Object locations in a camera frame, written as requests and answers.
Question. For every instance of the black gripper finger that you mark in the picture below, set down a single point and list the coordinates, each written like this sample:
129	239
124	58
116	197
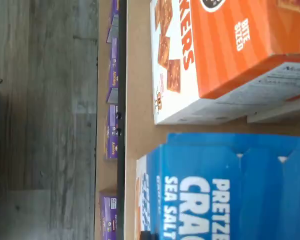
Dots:
150	236

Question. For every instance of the purple Annie's box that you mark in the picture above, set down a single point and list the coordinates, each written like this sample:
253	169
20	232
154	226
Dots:
113	22
108	215
113	72
112	135

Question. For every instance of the wooden shelf board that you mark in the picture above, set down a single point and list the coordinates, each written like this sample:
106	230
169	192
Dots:
140	75
102	175

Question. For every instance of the blue white pretzel crackers box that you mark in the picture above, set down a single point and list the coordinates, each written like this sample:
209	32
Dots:
215	162

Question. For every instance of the orange white pretzel crackers box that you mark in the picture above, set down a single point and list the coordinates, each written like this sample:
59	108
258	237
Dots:
285	110
215	37

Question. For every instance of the metal shelving frame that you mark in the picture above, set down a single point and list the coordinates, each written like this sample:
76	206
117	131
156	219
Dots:
122	75

